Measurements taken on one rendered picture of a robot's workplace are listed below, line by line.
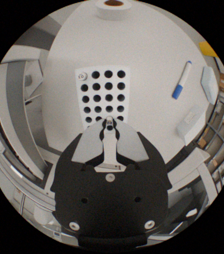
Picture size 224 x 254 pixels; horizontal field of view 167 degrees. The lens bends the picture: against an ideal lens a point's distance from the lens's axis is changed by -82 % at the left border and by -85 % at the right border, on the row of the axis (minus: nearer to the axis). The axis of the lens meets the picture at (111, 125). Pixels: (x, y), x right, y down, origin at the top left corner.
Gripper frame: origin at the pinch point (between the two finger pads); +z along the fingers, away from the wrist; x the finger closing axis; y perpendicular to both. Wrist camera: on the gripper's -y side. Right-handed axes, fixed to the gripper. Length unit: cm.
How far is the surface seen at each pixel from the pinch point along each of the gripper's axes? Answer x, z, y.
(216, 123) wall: 388, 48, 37
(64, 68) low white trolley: -9.3, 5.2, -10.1
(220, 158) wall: 366, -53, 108
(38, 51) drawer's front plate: -10.3, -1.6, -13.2
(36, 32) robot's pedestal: -41, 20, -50
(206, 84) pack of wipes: 31.7, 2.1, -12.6
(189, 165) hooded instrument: 45, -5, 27
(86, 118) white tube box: -4.4, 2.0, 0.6
